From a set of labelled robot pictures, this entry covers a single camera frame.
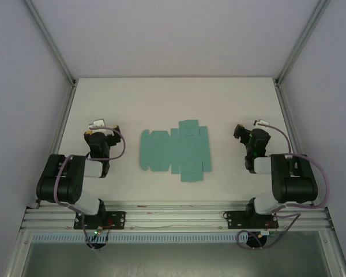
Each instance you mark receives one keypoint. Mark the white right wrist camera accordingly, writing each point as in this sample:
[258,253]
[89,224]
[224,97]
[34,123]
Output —
[261,122]

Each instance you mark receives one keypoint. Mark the aluminium side frame rail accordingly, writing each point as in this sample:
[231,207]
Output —
[63,121]
[288,121]

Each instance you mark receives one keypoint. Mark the grey metal sheet panel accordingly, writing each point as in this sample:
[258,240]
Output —
[176,259]

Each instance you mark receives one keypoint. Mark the small white connector board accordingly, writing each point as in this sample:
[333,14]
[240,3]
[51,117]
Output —
[266,232]

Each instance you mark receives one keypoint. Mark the small board with green light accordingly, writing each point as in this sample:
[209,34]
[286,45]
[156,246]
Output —
[97,231]

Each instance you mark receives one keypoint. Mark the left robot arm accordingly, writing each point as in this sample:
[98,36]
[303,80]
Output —
[60,184]

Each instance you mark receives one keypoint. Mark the aluminium corner post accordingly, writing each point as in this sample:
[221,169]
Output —
[52,43]
[300,43]

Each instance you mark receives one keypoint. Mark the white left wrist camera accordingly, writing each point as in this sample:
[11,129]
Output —
[97,123]

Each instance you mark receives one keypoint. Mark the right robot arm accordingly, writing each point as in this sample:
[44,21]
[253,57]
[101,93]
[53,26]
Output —
[294,184]

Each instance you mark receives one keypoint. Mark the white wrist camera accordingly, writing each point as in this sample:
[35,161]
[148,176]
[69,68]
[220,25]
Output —
[261,122]
[97,123]

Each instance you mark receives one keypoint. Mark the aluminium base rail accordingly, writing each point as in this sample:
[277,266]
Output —
[176,216]

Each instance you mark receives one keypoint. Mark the teal paper box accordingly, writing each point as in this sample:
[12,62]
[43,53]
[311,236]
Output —
[176,150]

